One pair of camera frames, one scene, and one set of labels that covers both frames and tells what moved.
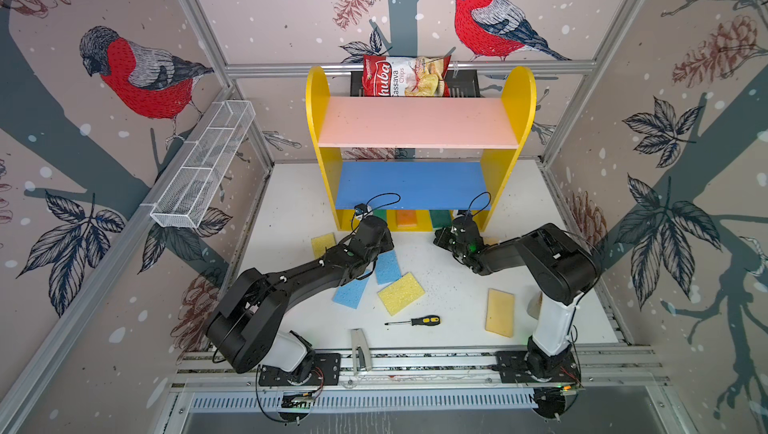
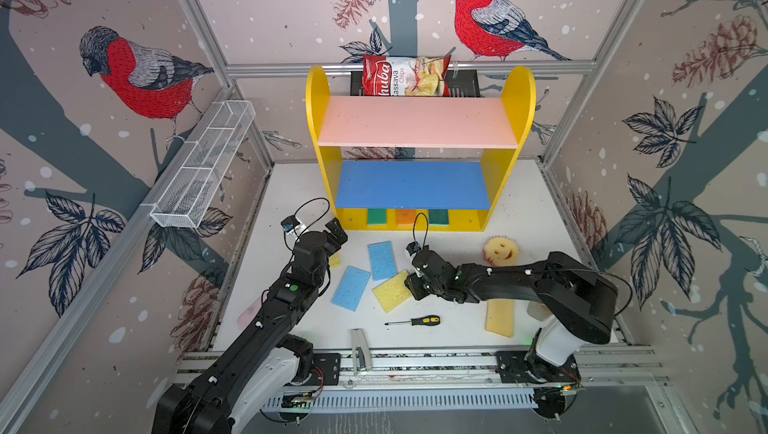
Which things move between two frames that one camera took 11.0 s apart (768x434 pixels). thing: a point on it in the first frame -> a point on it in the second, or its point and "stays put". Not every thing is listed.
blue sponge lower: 350,294 stays put
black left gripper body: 385,244 -> 321,272
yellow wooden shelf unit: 419,161 stays put
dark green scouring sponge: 441,218 stays put
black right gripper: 440,237 -> 413,286
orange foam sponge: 406,219 stays put
